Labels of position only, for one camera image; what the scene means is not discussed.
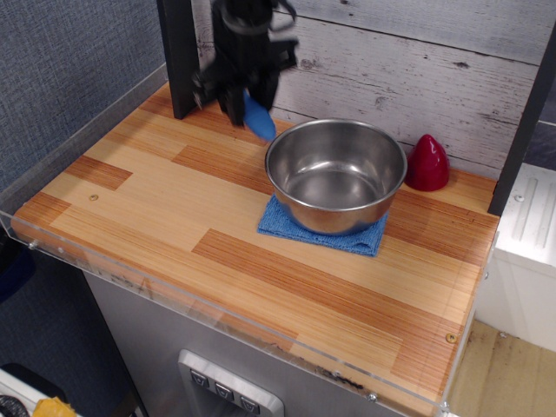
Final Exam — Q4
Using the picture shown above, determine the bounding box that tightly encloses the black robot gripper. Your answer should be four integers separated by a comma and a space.
193, 27, 298, 127

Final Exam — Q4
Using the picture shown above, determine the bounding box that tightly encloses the blue handled metal spoon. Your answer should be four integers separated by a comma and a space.
243, 90, 276, 141

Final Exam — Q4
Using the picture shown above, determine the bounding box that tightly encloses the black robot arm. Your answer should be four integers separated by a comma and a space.
192, 1, 298, 126

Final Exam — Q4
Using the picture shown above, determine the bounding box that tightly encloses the stainless steel bowl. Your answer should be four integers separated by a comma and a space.
265, 119, 407, 235

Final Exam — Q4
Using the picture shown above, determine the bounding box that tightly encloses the blue folded cloth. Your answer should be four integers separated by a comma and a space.
257, 195, 388, 257

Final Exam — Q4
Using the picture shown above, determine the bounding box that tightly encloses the red cone shaped object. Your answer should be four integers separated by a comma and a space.
405, 134, 450, 192

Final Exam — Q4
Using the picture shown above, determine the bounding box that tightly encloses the clear acrylic table guard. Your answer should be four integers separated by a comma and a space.
1, 67, 498, 416

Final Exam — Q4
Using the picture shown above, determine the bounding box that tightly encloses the stainless steel cabinet front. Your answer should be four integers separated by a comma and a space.
86, 274, 438, 416

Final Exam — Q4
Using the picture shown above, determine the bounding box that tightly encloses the silver control panel with buttons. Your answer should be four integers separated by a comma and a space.
178, 349, 285, 416

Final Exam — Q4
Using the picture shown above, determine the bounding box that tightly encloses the white ribbed side unit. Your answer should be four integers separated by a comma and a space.
475, 163, 555, 351

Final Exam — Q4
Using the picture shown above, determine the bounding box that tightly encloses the yellow object bottom left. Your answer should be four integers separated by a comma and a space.
32, 397, 77, 417

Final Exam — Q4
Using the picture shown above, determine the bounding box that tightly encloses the dark left vertical post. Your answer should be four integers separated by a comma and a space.
156, 0, 200, 120

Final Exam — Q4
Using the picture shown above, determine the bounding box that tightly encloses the dark vertical post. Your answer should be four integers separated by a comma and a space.
156, 0, 200, 120
488, 28, 555, 216

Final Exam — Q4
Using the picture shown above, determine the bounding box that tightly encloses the dark right vertical post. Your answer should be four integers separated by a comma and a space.
488, 28, 555, 216

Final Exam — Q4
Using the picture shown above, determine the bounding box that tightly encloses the black braided cable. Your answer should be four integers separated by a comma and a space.
0, 395, 30, 417

